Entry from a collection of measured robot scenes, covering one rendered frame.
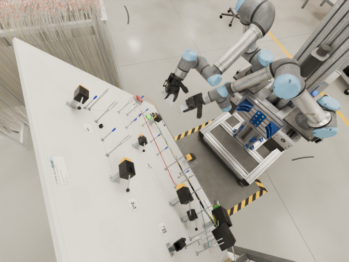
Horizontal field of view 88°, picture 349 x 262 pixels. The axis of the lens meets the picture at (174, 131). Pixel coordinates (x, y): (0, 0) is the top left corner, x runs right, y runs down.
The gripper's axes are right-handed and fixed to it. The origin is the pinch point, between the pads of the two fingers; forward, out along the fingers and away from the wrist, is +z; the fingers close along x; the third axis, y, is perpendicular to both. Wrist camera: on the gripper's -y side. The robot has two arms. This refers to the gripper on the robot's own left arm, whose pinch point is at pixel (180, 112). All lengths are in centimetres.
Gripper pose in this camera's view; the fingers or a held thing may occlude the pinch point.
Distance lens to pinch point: 132.1
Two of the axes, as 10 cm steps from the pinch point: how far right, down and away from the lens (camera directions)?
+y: -4.4, -8.7, -2.2
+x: -3.5, 3.9, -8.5
